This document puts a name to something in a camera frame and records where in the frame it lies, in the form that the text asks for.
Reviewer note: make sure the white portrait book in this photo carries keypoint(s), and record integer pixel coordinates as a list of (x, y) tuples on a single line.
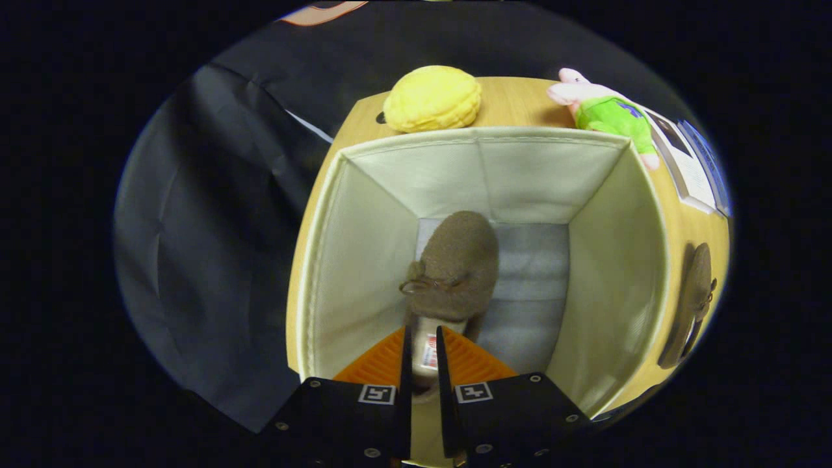
[(686, 172)]

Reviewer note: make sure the blue cover book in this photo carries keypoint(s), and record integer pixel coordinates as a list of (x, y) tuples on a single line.
[(712, 162)]

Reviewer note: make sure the grey fabric storage box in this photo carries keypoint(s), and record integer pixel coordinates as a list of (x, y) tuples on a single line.
[(390, 182)]

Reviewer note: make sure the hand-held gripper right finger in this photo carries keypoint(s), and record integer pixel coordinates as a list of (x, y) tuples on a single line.
[(507, 422)]

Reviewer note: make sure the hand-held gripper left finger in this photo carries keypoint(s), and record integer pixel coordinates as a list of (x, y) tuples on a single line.
[(344, 422)]

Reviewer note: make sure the pink starfish plush toy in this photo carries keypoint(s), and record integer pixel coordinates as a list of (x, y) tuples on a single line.
[(614, 114)]

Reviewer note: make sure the brown fuzzy shoe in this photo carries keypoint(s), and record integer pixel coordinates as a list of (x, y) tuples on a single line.
[(697, 292), (455, 260)]

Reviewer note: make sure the yellow round plush toy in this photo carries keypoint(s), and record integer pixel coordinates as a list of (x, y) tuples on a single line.
[(432, 97)]

